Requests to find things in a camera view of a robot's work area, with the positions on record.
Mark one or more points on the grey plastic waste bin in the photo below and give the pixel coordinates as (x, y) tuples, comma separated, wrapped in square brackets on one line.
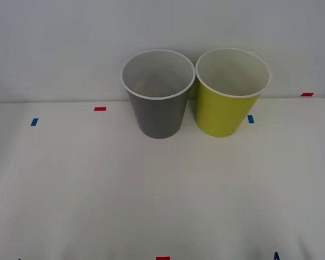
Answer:
[(159, 116)]

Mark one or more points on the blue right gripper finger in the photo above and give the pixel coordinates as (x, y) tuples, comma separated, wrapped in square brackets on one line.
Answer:
[(276, 256)]

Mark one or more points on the yellow-green plastic waste bin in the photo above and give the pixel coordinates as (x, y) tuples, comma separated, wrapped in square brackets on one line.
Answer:
[(222, 113)]

